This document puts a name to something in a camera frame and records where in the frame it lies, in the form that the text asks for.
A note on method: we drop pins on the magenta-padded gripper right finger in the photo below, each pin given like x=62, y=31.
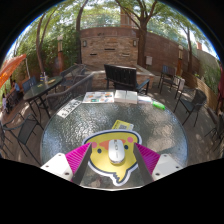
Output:
x=148, y=157

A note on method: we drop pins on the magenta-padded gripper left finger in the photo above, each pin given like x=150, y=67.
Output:
x=77, y=156

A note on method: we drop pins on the white computer mouse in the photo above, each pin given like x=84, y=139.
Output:
x=117, y=152

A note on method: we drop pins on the yellow chick-shaped mouse pad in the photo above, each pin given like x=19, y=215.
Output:
x=100, y=160

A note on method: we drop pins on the yellow card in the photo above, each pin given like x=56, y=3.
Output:
x=122, y=125

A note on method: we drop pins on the white printed strip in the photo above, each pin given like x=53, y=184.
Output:
x=69, y=108

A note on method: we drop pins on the small green bottle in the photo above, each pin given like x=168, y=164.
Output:
x=159, y=105

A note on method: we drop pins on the dark mesh metal chair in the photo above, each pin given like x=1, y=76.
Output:
x=28, y=128
x=73, y=90
x=71, y=71
x=198, y=99

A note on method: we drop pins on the small white box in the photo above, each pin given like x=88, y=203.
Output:
x=145, y=99

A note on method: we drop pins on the colourful printed leaflet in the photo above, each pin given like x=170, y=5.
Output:
x=98, y=97

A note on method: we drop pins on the large white box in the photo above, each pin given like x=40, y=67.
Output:
x=126, y=96

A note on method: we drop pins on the dark round patio table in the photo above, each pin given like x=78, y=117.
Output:
x=41, y=86

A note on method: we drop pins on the black slatted wooden chair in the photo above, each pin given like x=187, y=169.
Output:
x=120, y=75

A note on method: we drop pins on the blue chair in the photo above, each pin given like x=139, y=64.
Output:
x=29, y=84

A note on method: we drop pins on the person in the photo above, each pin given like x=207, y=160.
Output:
x=4, y=102
x=16, y=86

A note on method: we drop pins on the orange patio umbrella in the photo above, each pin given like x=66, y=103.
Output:
x=10, y=68

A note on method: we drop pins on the tree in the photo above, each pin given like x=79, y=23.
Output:
x=79, y=30
x=142, y=38
x=40, y=46
x=189, y=48

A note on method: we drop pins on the white wall box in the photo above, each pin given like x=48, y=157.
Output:
x=149, y=60

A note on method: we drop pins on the wooden lamp post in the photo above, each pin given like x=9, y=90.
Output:
x=180, y=60
x=60, y=53

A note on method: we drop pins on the wall lamp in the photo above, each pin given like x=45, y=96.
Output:
x=135, y=43
x=84, y=43

